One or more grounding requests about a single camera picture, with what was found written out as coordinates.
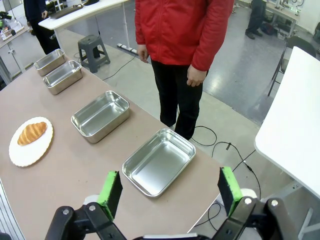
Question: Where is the small deep steel container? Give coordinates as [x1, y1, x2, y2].
[33, 48, 67, 77]
[42, 60, 84, 96]

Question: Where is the red jacket person's right hand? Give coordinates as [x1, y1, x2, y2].
[137, 44, 150, 64]

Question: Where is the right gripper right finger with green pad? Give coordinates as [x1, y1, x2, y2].
[212, 166, 301, 240]

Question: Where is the white power strip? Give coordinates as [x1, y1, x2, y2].
[116, 43, 138, 55]

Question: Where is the white scalloped paper plate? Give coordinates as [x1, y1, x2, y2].
[8, 116, 54, 168]

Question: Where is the long black floor cable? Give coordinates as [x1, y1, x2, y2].
[176, 124, 262, 201]

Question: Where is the long white background table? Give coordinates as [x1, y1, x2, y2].
[38, 0, 131, 50]

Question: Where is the shallow wide steel tray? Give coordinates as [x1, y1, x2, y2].
[121, 128, 197, 198]

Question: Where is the person in red jacket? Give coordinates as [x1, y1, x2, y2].
[134, 0, 235, 141]

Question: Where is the golden croissant bread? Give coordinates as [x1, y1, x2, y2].
[17, 121, 48, 146]

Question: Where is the black folding chair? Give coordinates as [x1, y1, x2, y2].
[267, 36, 317, 97]

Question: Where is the red jacket person's left hand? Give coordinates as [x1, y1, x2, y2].
[186, 65, 209, 88]

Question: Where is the red jacket person's left forearm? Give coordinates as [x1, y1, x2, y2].
[191, 27, 230, 73]

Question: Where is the aluminium frame profile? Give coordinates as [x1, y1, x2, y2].
[0, 178, 26, 240]

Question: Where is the grey plastic stool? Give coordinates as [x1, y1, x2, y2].
[77, 34, 111, 74]

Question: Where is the large white side table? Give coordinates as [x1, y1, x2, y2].
[254, 46, 320, 201]

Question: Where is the cluttered workbench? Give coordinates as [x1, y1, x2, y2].
[264, 0, 305, 38]

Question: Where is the thin black power strip cable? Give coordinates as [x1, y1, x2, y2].
[102, 53, 138, 81]

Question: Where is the white storage cabinet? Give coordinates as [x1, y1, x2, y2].
[0, 24, 33, 85]

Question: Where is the looped black cable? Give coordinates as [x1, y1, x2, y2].
[192, 201, 222, 228]

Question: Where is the bystander in navy top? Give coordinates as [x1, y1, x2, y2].
[23, 0, 61, 55]

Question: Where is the dark backpack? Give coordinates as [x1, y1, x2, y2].
[261, 22, 276, 36]

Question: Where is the red jacket person's right forearm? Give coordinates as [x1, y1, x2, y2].
[134, 22, 149, 47]

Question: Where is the medium steel container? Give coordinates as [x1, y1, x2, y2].
[70, 90, 130, 144]

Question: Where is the bystander in grey trousers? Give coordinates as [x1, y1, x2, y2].
[244, 0, 267, 40]

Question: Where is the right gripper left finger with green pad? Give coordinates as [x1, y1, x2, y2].
[44, 170, 127, 240]

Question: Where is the black keyboard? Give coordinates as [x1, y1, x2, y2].
[49, 6, 83, 20]

